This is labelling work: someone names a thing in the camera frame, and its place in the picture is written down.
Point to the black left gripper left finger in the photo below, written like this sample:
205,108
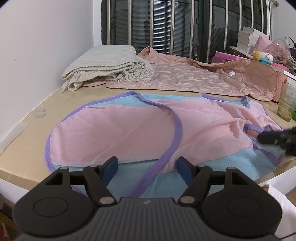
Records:
65,201

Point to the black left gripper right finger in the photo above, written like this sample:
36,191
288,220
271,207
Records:
228,201

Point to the pink blue purple mesh garment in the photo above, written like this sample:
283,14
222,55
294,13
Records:
149,132

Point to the clear plastic cup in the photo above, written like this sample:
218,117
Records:
286,103

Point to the yellow white plush toy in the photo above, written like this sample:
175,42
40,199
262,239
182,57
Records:
263,57

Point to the clear tape strip on table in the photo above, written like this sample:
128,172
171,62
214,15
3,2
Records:
15,132

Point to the pink fluffy item in bag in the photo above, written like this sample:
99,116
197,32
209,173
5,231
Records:
279,49

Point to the pink pouch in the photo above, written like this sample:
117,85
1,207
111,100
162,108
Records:
261,43

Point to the magenta pink box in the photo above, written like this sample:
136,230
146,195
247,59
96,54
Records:
221,57

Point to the stack of white boxes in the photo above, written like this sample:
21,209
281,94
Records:
247,39

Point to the pink quilted satin jacket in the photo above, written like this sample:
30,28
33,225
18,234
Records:
234,78

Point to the metal barred window grille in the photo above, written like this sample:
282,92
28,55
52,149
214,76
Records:
194,29

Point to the cream knitted fringed blanket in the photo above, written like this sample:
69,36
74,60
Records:
118,63

